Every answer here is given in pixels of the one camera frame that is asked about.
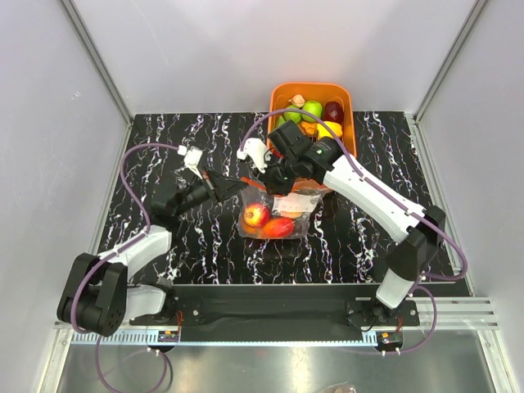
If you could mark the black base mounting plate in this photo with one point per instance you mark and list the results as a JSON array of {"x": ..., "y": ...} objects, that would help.
[{"x": 339, "y": 303}]

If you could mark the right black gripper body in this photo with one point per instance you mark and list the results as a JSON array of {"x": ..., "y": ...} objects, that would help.
[{"x": 280, "y": 174}]

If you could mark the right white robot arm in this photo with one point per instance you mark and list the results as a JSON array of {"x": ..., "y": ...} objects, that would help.
[{"x": 414, "y": 229}]

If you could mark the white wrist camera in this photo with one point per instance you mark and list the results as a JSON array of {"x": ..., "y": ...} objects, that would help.
[
  {"x": 255, "y": 150},
  {"x": 191, "y": 159}
]

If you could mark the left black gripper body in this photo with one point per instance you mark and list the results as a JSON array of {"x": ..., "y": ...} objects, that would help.
[{"x": 193, "y": 194}]

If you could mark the clear orange zip bag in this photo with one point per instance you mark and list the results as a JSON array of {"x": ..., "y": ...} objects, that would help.
[{"x": 304, "y": 200}]

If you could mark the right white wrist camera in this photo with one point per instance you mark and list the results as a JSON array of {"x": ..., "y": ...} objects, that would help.
[{"x": 255, "y": 150}]

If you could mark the beige garlic bulb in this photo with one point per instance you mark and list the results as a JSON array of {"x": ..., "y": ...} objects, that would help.
[{"x": 297, "y": 100}]

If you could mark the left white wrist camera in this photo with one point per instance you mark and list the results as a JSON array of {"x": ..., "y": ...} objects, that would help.
[{"x": 191, "y": 159}]

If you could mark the green apple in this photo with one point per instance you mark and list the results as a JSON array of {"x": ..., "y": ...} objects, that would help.
[{"x": 313, "y": 107}]

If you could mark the orange tangerine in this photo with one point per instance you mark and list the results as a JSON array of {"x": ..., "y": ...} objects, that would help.
[{"x": 291, "y": 214}]

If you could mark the small orange fruit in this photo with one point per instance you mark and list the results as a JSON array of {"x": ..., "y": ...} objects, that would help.
[{"x": 310, "y": 129}]

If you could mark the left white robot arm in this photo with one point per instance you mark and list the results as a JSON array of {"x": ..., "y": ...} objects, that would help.
[{"x": 97, "y": 298}]

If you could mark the dark red pomegranate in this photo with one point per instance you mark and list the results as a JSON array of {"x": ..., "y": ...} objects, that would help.
[{"x": 333, "y": 111}]

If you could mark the grey slotted cable duct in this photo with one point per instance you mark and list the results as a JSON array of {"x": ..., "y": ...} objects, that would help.
[{"x": 192, "y": 336}]

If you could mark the red orange mango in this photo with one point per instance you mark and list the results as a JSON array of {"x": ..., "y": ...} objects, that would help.
[{"x": 279, "y": 227}]

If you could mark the peach front fruit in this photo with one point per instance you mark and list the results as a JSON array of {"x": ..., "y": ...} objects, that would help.
[{"x": 256, "y": 215}]

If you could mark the orange plastic basket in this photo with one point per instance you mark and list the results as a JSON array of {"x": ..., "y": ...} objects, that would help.
[{"x": 320, "y": 92}]

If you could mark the yellow bell pepper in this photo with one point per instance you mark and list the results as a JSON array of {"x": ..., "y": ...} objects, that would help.
[{"x": 329, "y": 130}]

